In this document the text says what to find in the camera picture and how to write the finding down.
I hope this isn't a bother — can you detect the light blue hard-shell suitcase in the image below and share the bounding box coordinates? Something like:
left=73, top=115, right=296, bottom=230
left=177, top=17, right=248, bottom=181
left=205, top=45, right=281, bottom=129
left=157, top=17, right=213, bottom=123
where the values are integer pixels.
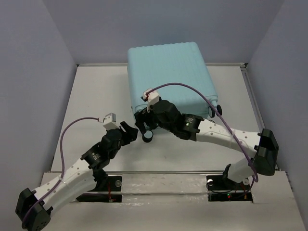
left=127, top=41, right=223, bottom=143

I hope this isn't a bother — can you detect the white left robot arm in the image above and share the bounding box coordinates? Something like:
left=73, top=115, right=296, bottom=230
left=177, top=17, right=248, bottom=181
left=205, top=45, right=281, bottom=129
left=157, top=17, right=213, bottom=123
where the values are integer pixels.
left=15, top=121, right=138, bottom=231

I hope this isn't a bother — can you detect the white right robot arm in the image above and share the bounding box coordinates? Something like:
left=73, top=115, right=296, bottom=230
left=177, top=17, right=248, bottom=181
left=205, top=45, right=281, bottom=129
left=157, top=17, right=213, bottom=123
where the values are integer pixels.
left=134, top=100, right=279, bottom=189

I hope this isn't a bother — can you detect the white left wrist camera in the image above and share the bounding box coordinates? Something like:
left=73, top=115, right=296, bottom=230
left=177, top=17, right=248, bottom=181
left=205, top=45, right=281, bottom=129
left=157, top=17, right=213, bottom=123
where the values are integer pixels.
left=98, top=113, right=119, bottom=131

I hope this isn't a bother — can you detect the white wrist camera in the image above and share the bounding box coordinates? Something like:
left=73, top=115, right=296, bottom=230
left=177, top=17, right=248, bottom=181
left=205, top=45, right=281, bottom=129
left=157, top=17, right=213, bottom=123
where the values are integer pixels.
left=141, top=88, right=160, bottom=113
left=98, top=113, right=119, bottom=131

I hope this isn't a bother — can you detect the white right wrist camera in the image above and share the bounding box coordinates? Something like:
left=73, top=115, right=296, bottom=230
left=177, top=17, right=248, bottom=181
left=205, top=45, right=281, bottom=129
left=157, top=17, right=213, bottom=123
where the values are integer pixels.
left=141, top=88, right=160, bottom=113

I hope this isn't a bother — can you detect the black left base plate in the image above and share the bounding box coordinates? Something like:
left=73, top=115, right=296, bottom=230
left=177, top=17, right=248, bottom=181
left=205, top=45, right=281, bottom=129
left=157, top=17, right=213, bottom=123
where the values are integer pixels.
left=75, top=175, right=122, bottom=203

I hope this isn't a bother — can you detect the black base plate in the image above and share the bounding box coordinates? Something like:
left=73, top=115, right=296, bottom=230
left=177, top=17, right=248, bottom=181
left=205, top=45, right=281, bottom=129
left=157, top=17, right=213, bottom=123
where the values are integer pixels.
left=75, top=175, right=122, bottom=203
left=206, top=175, right=253, bottom=202

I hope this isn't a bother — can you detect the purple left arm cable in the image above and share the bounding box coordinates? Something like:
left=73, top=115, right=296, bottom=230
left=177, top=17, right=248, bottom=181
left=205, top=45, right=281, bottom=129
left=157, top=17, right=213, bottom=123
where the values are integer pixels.
left=21, top=116, right=103, bottom=228

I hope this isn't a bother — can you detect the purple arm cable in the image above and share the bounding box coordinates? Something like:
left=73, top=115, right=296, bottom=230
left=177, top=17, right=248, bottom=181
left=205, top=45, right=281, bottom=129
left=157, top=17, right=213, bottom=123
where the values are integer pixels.
left=145, top=83, right=259, bottom=183
left=21, top=116, right=103, bottom=228

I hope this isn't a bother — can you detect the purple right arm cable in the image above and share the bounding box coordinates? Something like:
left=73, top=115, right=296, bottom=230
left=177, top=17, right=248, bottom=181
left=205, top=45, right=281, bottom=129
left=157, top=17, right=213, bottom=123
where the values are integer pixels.
left=145, top=83, right=259, bottom=183

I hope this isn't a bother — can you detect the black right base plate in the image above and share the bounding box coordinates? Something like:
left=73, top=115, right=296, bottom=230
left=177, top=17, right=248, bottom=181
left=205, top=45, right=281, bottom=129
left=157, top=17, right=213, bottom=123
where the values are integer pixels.
left=206, top=175, right=253, bottom=202

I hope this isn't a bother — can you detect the aluminium table rail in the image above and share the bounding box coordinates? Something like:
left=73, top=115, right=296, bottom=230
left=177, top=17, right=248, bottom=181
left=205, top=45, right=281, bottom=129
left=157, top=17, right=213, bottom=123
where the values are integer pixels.
left=241, top=63, right=280, bottom=170

